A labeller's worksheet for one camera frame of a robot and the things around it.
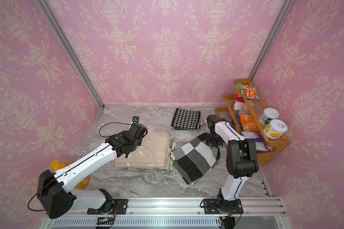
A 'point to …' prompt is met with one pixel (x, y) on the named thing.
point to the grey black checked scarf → (195, 158)
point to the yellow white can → (275, 129)
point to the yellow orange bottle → (55, 166)
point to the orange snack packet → (248, 123)
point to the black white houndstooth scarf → (187, 119)
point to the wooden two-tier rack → (246, 112)
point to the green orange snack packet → (246, 91)
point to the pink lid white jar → (239, 103)
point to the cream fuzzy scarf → (155, 152)
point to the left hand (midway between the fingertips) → (135, 134)
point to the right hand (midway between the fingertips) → (214, 144)
